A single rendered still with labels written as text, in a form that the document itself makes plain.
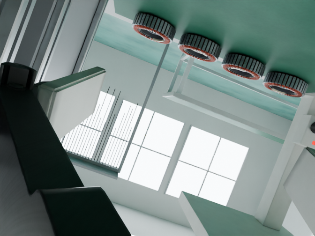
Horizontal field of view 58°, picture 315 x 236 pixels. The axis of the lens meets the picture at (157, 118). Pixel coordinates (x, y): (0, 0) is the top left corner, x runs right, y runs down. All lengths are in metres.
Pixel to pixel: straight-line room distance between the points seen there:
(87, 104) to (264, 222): 0.85
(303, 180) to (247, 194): 7.33
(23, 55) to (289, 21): 0.40
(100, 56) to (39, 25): 6.23
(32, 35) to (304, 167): 0.33
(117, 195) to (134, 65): 3.02
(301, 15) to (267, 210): 0.62
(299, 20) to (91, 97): 0.41
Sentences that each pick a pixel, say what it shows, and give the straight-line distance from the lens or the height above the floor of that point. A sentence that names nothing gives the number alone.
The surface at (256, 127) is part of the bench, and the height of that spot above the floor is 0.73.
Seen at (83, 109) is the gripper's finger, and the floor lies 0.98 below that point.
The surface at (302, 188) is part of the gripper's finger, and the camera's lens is 0.18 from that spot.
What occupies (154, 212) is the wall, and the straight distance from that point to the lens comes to 7.08.
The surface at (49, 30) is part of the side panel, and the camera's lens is 0.40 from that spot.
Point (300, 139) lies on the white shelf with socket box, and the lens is 0.91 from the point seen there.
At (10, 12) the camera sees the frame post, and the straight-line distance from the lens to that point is 0.34.
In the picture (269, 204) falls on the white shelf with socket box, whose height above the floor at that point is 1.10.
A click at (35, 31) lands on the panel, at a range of 0.39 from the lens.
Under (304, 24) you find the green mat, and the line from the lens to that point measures 0.53.
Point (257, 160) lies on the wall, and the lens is 7.39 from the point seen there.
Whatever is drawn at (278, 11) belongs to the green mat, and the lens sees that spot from 0.51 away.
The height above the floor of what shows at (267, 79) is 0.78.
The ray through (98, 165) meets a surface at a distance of 3.81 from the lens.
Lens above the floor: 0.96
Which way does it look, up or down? 1 degrees up
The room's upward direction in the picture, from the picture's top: 159 degrees counter-clockwise
